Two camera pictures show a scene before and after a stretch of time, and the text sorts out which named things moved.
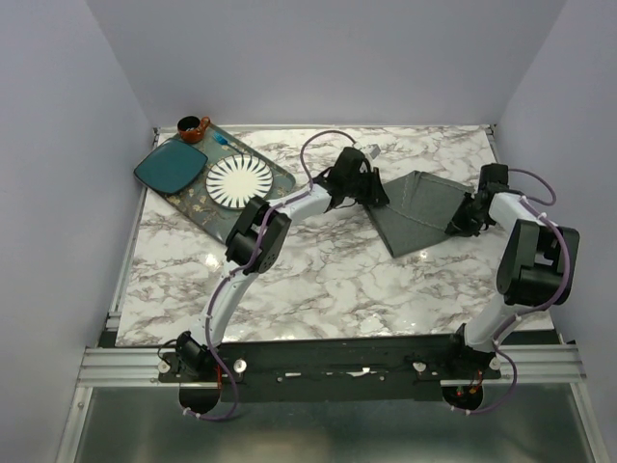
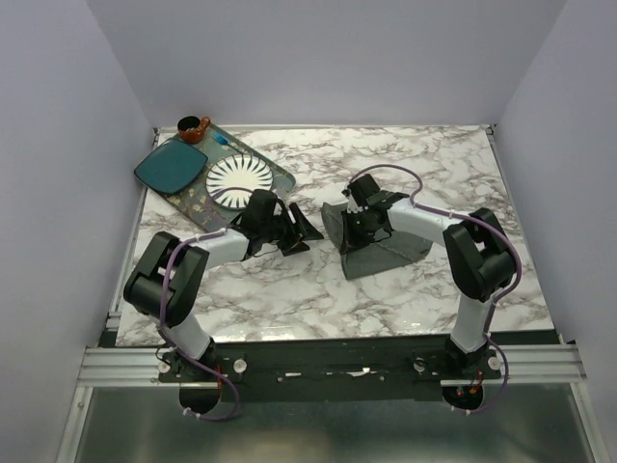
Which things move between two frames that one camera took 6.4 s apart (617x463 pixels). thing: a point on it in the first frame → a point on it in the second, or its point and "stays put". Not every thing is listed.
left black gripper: [375, 192] → [289, 245]
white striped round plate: [233, 179] stays put
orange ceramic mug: [191, 128] stays put
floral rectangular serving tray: [197, 201] stays put
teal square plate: [171, 165] stays put
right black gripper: [463, 229] → [350, 241]
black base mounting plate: [389, 369] stays put
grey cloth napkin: [419, 209] → [395, 248]
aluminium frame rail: [104, 367] stays put
